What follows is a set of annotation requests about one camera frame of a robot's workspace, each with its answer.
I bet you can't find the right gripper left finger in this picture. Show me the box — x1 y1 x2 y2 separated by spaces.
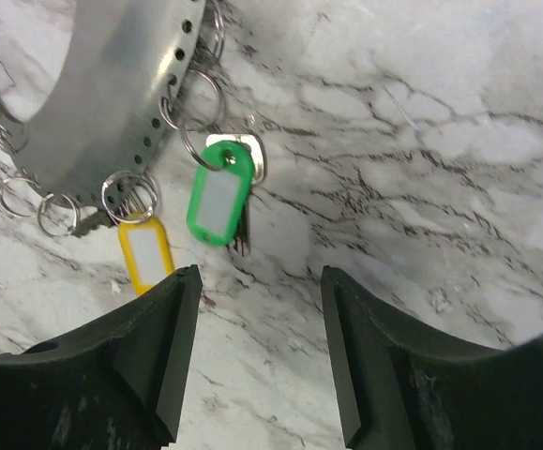
0 265 202 449

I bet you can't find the green tagged key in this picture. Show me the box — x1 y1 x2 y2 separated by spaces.
187 134 266 256

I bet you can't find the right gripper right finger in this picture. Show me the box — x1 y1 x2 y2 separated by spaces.
321 266 543 449

